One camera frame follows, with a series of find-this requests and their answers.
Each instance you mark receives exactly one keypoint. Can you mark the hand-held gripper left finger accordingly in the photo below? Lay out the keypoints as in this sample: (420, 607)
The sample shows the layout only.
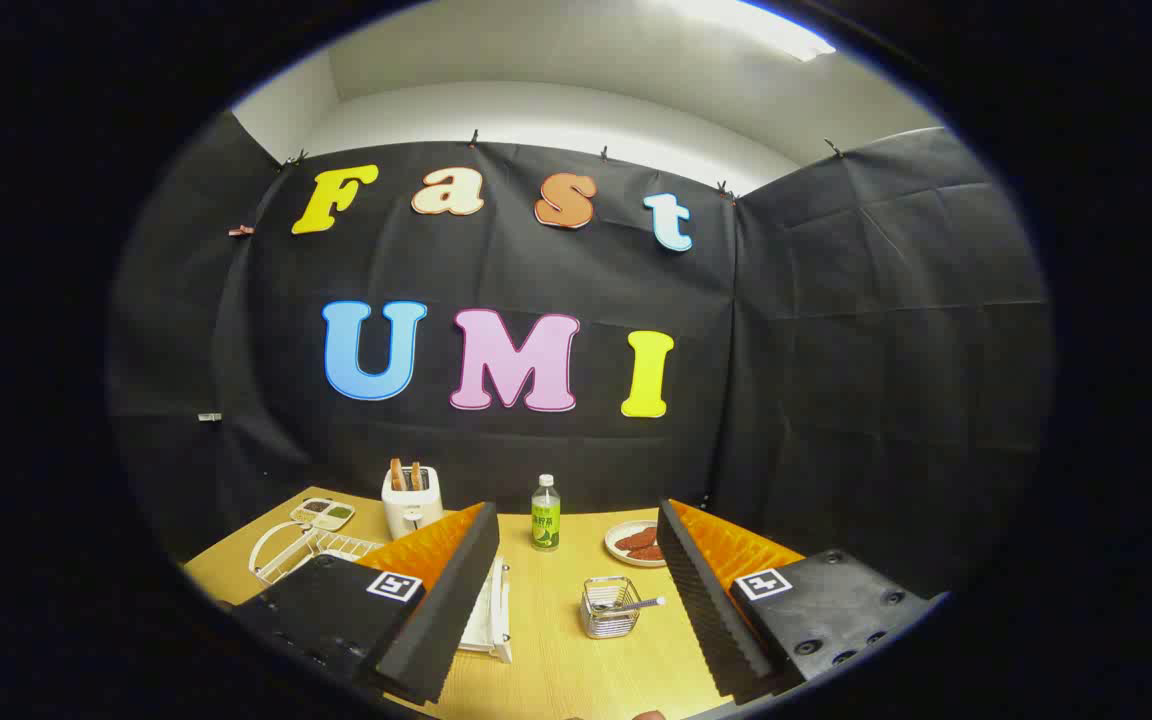
(446, 610)

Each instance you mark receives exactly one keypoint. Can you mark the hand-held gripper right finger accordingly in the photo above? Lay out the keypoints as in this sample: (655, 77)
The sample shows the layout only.
(701, 610)

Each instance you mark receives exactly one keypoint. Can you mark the round white dish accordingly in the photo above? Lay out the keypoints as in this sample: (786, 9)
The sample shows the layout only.
(616, 548)

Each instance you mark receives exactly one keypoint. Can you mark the white ribbed drain tray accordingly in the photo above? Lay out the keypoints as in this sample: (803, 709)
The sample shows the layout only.
(481, 622)

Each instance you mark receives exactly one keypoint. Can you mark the brown meat piece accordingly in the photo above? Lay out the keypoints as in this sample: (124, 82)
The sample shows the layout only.
(636, 538)
(648, 553)

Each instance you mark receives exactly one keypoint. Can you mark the white toaster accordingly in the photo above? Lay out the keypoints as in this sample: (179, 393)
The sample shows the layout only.
(411, 512)

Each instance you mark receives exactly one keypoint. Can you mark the green label drink bottle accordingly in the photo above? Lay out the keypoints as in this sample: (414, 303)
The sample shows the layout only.
(546, 520)

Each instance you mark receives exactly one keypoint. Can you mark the white divided condiment tray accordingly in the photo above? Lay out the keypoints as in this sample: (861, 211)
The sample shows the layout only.
(324, 514)

